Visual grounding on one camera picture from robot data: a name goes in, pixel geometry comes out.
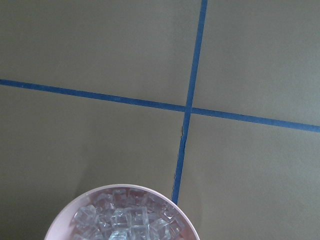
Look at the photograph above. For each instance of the pink bowl of ice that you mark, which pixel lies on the pink bowl of ice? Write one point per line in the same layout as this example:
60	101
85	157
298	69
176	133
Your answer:
121	212

